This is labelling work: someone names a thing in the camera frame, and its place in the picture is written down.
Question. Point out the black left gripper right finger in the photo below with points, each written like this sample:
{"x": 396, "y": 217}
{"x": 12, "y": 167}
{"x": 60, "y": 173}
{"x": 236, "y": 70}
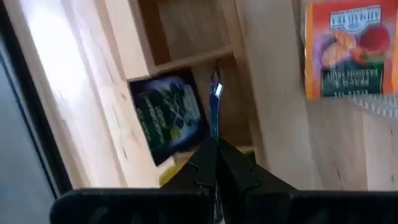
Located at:
{"x": 245, "y": 177}

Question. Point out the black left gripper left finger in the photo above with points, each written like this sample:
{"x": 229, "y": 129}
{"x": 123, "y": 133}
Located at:
{"x": 202, "y": 174}

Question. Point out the yellow green tea sachet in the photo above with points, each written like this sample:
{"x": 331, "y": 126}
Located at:
{"x": 169, "y": 175}

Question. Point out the blue blackcurrant tea sachet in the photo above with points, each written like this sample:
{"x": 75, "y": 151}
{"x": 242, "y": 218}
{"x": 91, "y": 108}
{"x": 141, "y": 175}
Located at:
{"x": 215, "y": 109}
{"x": 168, "y": 115}

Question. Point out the orange peach tea sachet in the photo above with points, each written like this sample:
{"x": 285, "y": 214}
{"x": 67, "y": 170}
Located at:
{"x": 351, "y": 46}

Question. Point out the brown wooden compartment tray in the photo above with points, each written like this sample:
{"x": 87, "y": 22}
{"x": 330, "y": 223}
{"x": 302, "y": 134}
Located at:
{"x": 192, "y": 31}

